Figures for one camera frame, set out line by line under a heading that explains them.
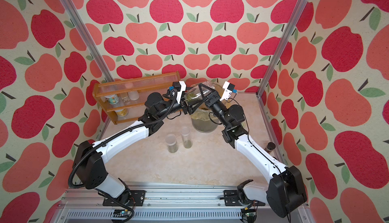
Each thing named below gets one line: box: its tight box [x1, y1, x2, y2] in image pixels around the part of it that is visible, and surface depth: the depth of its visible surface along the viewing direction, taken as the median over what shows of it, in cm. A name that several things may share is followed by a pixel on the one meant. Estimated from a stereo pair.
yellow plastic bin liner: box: [190, 104, 215, 122], surface depth 79 cm
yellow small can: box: [114, 108, 129, 117], surface depth 106 cm
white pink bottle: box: [125, 82, 140, 101], surface depth 97 cm
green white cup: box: [104, 94, 120, 105], surface depth 94 cm
